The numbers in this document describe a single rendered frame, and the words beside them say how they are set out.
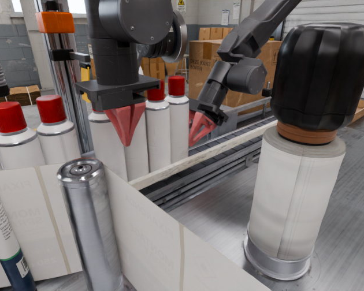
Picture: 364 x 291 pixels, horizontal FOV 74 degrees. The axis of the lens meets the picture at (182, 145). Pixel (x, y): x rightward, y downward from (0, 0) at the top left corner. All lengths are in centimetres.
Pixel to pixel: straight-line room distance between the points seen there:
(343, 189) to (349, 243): 24
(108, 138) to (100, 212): 21
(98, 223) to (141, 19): 19
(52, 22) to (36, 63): 523
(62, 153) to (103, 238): 18
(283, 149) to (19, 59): 561
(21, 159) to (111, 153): 13
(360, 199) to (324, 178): 39
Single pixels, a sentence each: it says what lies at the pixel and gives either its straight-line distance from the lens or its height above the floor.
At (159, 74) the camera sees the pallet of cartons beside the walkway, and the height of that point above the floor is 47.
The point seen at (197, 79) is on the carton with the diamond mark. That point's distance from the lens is 105.
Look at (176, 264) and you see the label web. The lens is 20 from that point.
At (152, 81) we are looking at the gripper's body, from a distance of 35.
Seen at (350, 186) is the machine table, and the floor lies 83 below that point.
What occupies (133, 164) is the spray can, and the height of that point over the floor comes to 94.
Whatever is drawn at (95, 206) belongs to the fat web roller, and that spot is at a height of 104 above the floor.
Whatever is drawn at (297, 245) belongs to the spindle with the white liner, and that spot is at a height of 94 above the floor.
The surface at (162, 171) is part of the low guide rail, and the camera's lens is 49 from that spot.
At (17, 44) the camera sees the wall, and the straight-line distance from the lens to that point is 573.
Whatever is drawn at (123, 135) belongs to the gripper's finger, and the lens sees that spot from 37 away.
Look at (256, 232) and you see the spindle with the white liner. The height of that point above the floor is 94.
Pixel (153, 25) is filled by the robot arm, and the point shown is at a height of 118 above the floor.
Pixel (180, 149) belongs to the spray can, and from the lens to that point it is 52.
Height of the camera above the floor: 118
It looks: 26 degrees down
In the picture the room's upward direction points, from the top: straight up
